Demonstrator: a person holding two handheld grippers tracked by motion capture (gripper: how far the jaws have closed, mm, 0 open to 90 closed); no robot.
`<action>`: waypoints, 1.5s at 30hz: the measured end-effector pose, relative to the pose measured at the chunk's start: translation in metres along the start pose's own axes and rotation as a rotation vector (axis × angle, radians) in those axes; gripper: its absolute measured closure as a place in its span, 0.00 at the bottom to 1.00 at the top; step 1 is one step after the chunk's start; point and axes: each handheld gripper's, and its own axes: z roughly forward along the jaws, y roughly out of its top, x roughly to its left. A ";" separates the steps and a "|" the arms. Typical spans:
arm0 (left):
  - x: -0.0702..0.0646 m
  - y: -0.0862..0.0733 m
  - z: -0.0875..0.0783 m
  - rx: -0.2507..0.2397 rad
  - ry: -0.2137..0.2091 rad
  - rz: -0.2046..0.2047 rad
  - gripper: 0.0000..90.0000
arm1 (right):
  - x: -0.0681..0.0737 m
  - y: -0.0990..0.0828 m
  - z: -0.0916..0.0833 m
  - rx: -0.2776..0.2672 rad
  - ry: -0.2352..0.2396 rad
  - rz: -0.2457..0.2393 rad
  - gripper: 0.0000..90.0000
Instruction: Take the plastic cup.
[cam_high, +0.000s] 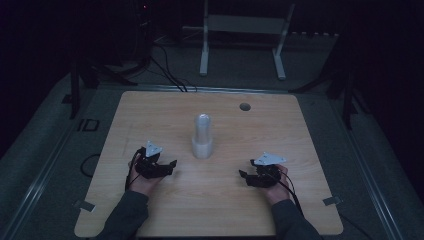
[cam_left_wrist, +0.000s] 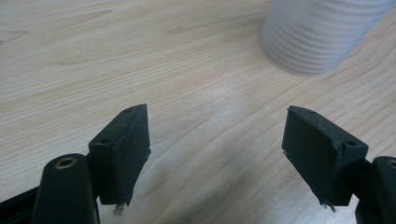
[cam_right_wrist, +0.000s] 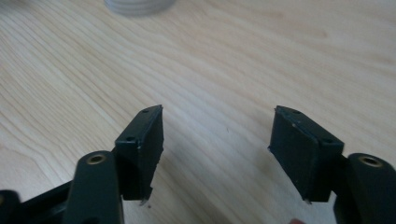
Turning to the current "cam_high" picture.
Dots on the grey tape strip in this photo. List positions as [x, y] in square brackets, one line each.
[332, 200]
[84, 205]

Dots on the white metal stand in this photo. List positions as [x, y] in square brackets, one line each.
[240, 25]

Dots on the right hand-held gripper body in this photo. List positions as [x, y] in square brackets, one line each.
[268, 175]

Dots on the person's left hand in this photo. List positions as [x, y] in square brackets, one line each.
[143, 185]

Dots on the black metal stand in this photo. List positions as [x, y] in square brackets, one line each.
[346, 100]
[75, 90]

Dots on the white plastic cup stack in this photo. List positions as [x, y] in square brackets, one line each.
[202, 140]

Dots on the dark equipment with red light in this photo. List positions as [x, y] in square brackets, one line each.
[143, 30]

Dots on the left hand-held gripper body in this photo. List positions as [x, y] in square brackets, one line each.
[150, 166]

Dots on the person's right hand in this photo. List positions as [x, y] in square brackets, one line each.
[276, 193]

